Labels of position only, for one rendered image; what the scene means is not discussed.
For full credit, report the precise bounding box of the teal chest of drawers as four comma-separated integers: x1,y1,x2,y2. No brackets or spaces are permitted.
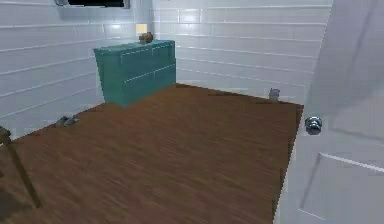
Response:
92,39,177,109

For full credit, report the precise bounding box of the small brown round object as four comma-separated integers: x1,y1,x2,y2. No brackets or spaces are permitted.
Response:
138,31,155,45

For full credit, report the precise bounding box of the silver round door knob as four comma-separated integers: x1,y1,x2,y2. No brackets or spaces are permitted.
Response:
304,115,324,136

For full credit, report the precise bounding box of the small grey floor object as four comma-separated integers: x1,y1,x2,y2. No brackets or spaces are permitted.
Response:
55,115,81,128

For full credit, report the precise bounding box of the white room door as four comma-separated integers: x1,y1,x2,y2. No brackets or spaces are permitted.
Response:
272,0,384,224

